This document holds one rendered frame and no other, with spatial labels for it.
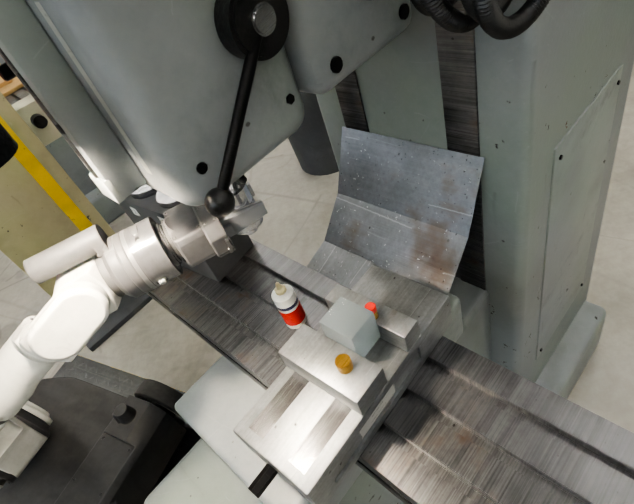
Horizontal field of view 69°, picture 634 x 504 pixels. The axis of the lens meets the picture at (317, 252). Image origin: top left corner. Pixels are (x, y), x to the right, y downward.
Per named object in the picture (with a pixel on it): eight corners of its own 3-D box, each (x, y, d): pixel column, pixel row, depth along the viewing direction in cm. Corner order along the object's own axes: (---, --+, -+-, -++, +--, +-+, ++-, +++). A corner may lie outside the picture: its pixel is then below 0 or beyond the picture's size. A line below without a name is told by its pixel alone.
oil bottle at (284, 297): (296, 333, 83) (276, 295, 75) (282, 323, 85) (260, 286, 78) (311, 317, 84) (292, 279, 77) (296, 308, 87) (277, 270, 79)
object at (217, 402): (311, 549, 77) (288, 529, 68) (196, 429, 98) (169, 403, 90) (467, 332, 96) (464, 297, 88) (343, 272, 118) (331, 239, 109)
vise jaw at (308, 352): (363, 417, 61) (356, 403, 59) (285, 365, 70) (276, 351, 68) (388, 382, 64) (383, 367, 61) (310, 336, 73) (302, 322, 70)
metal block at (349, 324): (360, 362, 66) (351, 339, 62) (329, 344, 69) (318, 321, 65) (381, 335, 68) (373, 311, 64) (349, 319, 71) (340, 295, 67)
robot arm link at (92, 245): (159, 300, 60) (78, 344, 59) (153, 262, 69) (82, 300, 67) (109, 232, 54) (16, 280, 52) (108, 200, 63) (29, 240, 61)
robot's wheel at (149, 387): (156, 417, 143) (120, 386, 129) (166, 402, 146) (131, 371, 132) (205, 437, 133) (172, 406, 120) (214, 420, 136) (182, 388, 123)
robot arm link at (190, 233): (216, 216, 55) (124, 264, 54) (246, 268, 62) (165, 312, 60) (192, 171, 64) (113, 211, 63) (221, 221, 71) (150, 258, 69)
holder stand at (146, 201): (219, 283, 98) (173, 214, 84) (158, 257, 110) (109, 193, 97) (254, 244, 103) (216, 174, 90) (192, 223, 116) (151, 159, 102)
